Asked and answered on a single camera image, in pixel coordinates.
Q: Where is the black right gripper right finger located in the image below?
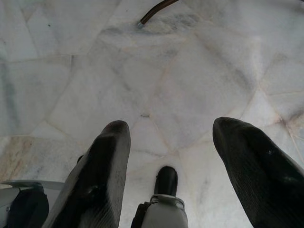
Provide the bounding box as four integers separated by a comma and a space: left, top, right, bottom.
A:
212, 116, 304, 228

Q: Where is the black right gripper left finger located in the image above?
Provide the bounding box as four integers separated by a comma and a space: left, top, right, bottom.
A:
42, 120, 131, 228

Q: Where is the grey and black robot torso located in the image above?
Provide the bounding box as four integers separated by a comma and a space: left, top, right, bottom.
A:
0, 180, 66, 228

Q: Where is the dark brown chair leg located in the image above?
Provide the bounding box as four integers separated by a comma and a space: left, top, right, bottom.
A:
137, 0, 179, 29

